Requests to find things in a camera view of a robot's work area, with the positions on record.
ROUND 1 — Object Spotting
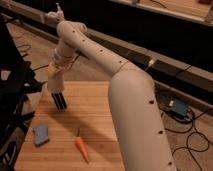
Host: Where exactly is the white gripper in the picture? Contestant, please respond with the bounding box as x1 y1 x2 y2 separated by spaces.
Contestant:
48 53 73 77

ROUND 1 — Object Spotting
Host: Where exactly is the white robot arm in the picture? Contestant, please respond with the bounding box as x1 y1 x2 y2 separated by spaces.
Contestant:
48 20 178 171

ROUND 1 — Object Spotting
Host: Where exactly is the black equipment stand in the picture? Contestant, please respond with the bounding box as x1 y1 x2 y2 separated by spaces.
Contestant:
0 13 42 171

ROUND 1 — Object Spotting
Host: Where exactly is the blue sponge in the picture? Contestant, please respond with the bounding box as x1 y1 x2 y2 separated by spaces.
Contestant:
33 124 49 146

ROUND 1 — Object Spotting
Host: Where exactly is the orange toy carrot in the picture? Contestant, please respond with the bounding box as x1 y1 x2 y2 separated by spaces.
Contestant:
74 130 90 163

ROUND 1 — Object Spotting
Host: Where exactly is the blue power box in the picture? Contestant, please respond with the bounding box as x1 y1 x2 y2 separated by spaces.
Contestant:
169 99 188 117

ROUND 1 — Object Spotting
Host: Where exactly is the black floor cable left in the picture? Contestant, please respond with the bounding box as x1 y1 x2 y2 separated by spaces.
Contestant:
15 44 81 84

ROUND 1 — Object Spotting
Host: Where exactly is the white object on rail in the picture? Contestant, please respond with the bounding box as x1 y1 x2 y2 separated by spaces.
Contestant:
46 4 65 22

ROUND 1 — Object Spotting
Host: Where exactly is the grey metal rail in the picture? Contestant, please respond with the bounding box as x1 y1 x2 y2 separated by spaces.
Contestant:
0 0 213 108

